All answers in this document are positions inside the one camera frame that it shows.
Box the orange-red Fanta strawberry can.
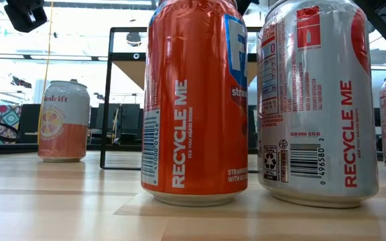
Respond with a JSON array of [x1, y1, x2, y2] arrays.
[[140, 0, 249, 208]]

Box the orange Spindrift grapefruit can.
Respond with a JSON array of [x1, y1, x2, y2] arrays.
[[38, 79, 91, 163]]

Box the white cylinder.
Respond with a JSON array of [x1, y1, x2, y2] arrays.
[[33, 76, 48, 104]]

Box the colourful patchwork quilt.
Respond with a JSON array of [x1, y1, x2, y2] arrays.
[[0, 101, 23, 145]]

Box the black office partition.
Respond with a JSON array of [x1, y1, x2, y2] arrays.
[[17, 102, 42, 145]]

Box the black ceiling dome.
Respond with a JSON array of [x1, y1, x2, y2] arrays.
[[125, 32, 143, 48]]

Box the yellow power cable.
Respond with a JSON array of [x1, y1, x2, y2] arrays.
[[37, 0, 55, 145]]

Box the black cable loop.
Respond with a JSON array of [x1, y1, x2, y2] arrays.
[[0, 118, 21, 143]]

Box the wooden shelf with black frame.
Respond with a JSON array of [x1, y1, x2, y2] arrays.
[[99, 26, 260, 172]]

